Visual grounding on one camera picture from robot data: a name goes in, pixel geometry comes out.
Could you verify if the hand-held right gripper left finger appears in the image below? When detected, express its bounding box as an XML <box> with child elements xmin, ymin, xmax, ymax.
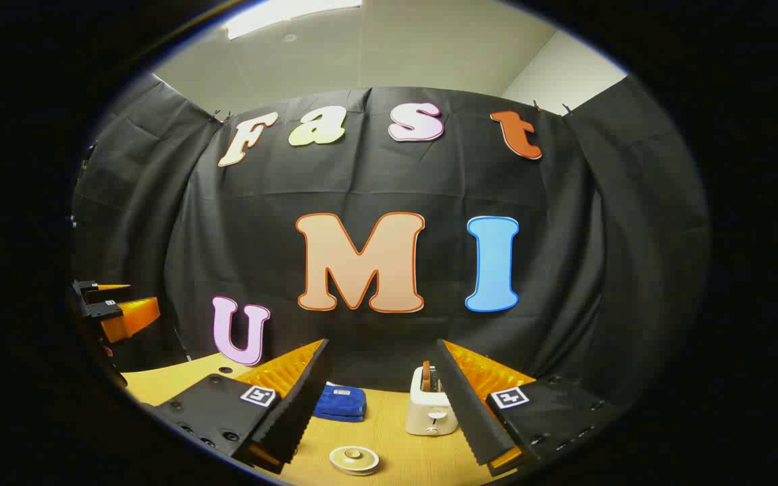
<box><xmin>149</xmin><ymin>337</ymin><xmax>332</xmax><ymax>475</ymax></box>

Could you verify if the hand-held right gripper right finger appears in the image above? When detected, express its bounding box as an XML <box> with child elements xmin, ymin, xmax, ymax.
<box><xmin>435</xmin><ymin>339</ymin><xmax>626</xmax><ymax>477</ymax></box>

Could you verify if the white teacup lid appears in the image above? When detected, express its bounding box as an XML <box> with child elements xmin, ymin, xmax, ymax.
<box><xmin>330</xmin><ymin>445</ymin><xmax>380</xmax><ymax>472</ymax></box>

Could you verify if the white toaster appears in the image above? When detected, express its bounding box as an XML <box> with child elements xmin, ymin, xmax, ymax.
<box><xmin>405</xmin><ymin>364</ymin><xmax>459</xmax><ymax>437</ymax></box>

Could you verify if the blue folded towel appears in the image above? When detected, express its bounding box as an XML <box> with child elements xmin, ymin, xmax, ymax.
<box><xmin>313</xmin><ymin>382</ymin><xmax>367</xmax><ymax>423</ymax></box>

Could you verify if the black backdrop cloth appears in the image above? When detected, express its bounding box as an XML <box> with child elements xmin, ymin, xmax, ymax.
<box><xmin>72</xmin><ymin>71</ymin><xmax>710</xmax><ymax>423</ymax></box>

